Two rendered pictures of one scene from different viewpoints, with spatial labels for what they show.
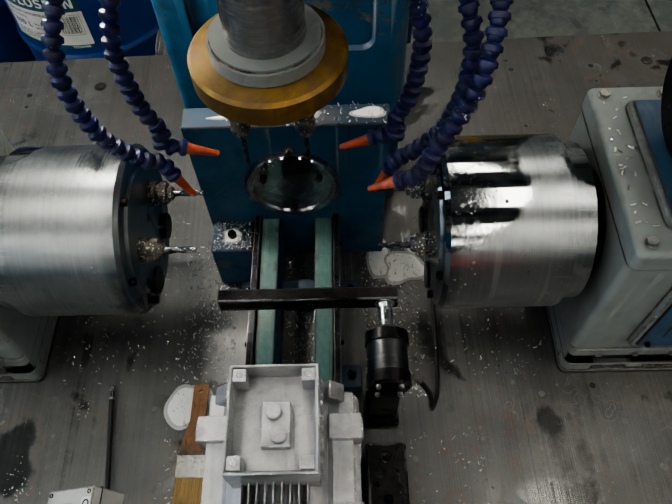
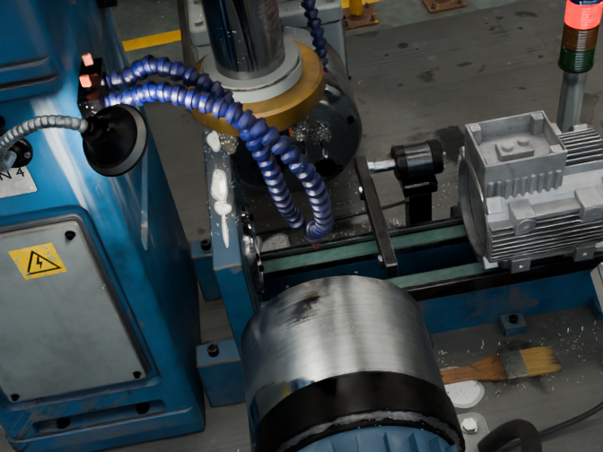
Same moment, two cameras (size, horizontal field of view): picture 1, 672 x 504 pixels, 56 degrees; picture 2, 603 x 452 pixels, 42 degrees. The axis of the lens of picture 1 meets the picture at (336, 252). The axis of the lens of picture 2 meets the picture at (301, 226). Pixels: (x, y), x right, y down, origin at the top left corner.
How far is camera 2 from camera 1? 1.10 m
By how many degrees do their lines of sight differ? 54
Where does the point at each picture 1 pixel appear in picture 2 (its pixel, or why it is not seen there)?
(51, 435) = not seen: outside the picture
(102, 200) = (353, 283)
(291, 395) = (487, 150)
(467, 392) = (388, 197)
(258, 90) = (304, 66)
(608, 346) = not seen: hidden behind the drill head
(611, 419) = (388, 126)
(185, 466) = (516, 369)
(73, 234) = (390, 310)
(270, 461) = (540, 150)
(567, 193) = (294, 32)
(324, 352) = (399, 240)
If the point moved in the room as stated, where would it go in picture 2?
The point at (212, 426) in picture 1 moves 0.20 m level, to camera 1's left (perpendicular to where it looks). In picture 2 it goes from (520, 209) to (578, 315)
